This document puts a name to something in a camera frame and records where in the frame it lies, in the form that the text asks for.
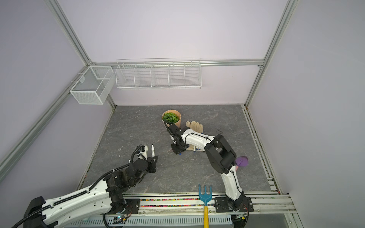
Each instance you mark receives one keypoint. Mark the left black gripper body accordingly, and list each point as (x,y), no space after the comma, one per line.
(150,168)

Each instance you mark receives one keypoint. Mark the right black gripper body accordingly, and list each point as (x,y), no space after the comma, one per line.
(177,148)

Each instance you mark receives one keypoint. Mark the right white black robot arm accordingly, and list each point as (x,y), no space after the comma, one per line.
(221,157)

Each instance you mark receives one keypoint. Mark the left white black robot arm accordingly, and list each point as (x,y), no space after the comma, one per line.
(105,196)

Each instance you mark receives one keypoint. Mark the beige work glove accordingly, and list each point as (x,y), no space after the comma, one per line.
(196,126)

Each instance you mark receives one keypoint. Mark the green artificial plant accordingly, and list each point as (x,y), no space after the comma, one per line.
(170,118)

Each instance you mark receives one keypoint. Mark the beige plant pot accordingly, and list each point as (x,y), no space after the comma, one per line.
(176,112)

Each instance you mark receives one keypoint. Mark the pink chalk block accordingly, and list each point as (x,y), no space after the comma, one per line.
(241,161)

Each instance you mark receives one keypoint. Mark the small white mesh basket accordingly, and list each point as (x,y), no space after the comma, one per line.
(94,85)

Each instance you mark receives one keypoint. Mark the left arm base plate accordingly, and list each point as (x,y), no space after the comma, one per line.
(126,206)

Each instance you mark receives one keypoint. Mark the teal garden fork yellow handle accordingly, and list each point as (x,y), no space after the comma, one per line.
(205,197)

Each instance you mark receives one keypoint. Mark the long white wire shelf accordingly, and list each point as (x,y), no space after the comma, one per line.
(158,73)

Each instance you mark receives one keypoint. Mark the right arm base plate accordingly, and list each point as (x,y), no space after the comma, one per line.
(225,204)

